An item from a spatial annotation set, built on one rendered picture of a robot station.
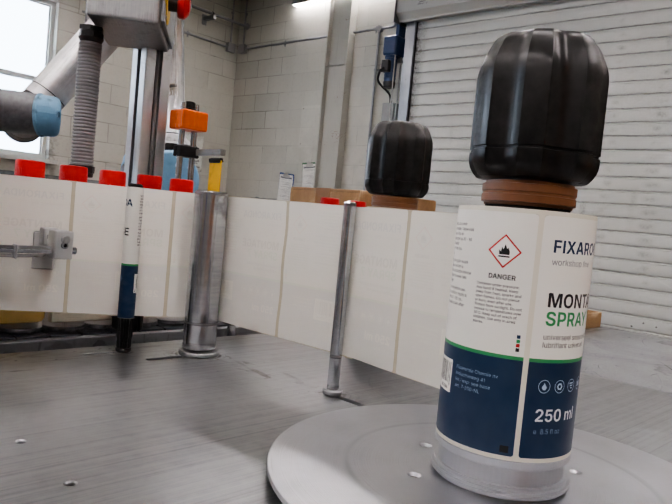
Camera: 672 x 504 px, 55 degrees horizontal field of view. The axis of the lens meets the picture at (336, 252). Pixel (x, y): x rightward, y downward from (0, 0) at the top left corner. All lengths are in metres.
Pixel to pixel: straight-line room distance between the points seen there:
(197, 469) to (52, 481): 0.09
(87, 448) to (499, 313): 0.29
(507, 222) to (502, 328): 0.06
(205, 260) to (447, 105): 5.30
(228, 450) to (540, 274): 0.25
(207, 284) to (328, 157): 6.11
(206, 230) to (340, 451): 0.35
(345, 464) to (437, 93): 5.69
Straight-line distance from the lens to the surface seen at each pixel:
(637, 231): 5.16
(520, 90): 0.41
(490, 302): 0.40
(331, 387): 0.63
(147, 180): 0.91
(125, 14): 0.95
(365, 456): 0.46
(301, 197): 1.62
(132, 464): 0.46
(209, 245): 0.73
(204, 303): 0.74
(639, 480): 0.51
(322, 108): 6.94
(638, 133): 5.24
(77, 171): 0.86
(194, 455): 0.47
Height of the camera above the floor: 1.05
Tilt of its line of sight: 3 degrees down
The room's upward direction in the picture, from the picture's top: 5 degrees clockwise
